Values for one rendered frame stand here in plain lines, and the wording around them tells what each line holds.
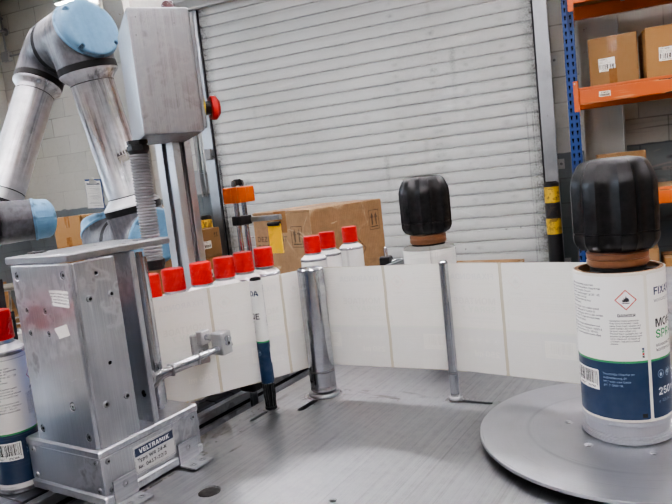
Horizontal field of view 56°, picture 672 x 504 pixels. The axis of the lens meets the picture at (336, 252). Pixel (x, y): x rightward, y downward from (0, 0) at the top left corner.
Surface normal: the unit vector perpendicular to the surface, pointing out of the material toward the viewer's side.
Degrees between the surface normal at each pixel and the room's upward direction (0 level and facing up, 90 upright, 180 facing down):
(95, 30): 79
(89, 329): 90
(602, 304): 90
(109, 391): 90
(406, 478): 0
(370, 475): 0
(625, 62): 90
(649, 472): 0
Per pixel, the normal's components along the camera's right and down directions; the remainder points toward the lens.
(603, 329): -0.70, 0.16
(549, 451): -0.11, -0.99
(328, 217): 0.72, 0.00
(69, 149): -0.36, 0.14
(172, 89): 0.39, 0.06
